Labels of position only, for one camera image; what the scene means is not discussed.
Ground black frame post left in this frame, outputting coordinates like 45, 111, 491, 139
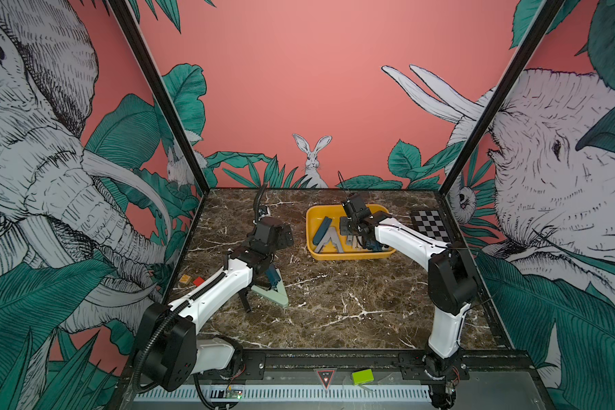
108, 0, 210, 197

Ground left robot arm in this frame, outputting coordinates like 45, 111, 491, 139
131, 216, 294, 394

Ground black frame post right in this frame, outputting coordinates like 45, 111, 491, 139
438, 0, 564, 196

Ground mint green pliers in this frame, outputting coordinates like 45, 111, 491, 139
251, 280, 289, 308

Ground yellow plastic storage tray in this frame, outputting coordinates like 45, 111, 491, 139
306, 205, 396, 261

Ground black frame post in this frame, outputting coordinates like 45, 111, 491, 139
108, 0, 210, 197
438, 0, 564, 196

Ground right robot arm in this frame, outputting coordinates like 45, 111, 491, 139
342, 194, 478, 360

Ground grey pliers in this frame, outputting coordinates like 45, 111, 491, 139
315, 227, 344, 254

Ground black white checkerboard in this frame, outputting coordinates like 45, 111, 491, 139
410, 209, 451, 242

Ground green sticky note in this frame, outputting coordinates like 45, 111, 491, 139
351, 369, 375, 385

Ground black mounting rail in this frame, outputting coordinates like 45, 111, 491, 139
125, 347, 539, 383

